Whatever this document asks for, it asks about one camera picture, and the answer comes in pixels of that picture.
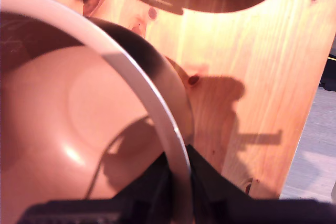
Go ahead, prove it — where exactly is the black flat board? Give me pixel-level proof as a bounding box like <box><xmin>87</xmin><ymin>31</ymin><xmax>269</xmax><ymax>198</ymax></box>
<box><xmin>318</xmin><ymin>53</ymin><xmax>336</xmax><ymax>91</ymax></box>

